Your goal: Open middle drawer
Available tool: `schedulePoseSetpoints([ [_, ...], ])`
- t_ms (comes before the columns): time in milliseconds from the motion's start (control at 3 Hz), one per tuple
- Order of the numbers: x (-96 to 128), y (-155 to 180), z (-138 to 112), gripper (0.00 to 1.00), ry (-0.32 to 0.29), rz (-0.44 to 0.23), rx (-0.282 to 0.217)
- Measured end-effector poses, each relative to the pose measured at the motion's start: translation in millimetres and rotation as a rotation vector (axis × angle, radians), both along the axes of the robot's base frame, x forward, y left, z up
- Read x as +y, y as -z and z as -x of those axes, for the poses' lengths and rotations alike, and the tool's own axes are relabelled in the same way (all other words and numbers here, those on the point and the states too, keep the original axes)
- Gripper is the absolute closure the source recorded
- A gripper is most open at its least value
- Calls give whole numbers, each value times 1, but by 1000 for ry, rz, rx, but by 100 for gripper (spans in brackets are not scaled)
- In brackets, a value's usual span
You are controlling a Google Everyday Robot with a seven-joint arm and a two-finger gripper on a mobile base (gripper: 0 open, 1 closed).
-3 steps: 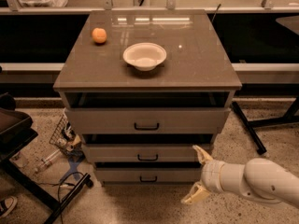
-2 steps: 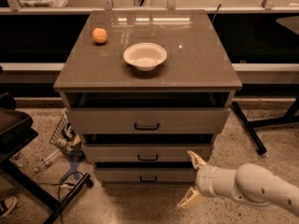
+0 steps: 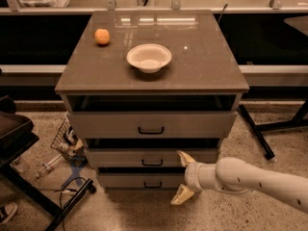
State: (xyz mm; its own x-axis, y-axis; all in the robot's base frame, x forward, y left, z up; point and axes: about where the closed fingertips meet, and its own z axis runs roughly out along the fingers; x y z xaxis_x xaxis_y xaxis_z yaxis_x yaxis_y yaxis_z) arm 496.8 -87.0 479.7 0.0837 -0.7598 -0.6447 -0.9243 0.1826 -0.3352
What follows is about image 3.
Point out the grey drawer cabinet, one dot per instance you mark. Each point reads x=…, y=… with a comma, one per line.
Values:
x=142, y=86

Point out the grey top drawer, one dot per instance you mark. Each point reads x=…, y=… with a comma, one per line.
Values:
x=140, y=125

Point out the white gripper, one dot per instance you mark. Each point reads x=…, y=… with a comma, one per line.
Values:
x=192, y=176

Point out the orange fruit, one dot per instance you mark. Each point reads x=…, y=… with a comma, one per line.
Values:
x=102, y=36

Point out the grey drawer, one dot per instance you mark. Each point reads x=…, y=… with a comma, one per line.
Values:
x=113, y=182
x=99, y=157
x=140, y=125

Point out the wire basket with clutter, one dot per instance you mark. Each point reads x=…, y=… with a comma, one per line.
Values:
x=67, y=143

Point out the black and white sneaker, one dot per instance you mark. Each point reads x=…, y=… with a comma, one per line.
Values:
x=7, y=212

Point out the black table stand left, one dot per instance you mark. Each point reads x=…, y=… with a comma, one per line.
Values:
x=16, y=149

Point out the white paper bowl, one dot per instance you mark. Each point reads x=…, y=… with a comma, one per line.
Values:
x=149, y=58

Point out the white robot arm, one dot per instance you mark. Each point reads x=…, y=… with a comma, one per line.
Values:
x=230, y=175

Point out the grey bottom drawer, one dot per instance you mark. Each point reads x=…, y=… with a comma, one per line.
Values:
x=113, y=182

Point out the dark tray on left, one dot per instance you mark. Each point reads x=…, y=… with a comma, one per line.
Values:
x=13, y=127

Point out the clear plastic bottle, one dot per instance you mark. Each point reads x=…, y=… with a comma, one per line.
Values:
x=46, y=168

